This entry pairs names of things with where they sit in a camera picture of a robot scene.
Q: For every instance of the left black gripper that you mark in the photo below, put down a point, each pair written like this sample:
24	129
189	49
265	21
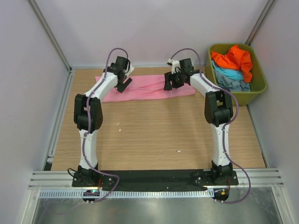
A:
122	86

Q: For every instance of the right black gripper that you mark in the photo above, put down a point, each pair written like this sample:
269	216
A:
169	77

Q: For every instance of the pink t shirt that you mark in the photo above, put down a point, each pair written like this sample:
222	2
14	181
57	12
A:
147	87

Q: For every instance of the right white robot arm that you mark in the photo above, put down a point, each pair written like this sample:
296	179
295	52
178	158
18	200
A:
218	111

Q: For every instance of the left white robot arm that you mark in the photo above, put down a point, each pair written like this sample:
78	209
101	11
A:
88	117

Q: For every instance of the light blue t shirt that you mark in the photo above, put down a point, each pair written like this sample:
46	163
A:
230	73

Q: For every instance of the orange t shirt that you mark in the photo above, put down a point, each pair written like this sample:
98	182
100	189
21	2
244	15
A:
236	59

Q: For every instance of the grey blue t shirt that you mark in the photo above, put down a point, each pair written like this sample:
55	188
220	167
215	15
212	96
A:
231	84

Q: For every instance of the olive green plastic bin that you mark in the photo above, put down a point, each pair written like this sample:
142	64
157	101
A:
258	83

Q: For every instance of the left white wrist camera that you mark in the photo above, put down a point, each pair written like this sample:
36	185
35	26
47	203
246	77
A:
129	70

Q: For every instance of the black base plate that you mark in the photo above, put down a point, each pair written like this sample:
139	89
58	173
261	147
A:
152	180

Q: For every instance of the left aluminium corner post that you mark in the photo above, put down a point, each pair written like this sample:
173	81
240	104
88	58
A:
49	33

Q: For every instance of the aluminium corner post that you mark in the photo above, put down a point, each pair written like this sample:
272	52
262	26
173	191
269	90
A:
260	21
49	33

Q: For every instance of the slotted cable duct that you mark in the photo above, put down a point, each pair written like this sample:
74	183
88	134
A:
91	193

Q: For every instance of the right aluminium corner post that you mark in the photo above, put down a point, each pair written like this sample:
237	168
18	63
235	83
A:
260	21

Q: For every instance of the aluminium front rail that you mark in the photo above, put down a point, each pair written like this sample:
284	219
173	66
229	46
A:
256	177

